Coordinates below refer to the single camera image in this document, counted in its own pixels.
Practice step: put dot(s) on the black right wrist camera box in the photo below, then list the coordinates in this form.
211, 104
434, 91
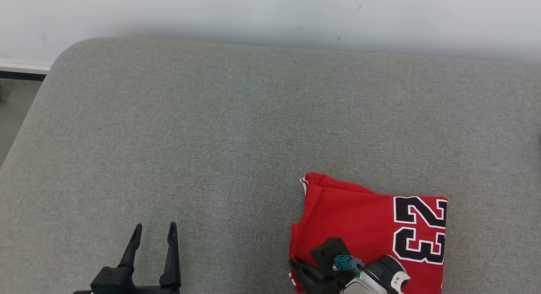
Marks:
327, 251

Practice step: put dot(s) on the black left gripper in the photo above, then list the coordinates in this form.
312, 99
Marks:
114, 283

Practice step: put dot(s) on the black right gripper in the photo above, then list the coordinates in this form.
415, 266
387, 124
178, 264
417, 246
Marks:
325, 285

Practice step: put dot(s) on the red and white jersey garment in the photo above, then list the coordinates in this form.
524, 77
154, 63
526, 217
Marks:
359, 218

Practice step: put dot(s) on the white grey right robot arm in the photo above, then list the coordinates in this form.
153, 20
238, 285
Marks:
380, 268

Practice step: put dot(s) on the white wall baseboard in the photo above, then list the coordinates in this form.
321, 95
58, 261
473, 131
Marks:
21, 67

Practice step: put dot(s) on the grey fabric sofa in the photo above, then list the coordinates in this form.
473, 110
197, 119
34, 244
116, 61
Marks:
211, 137

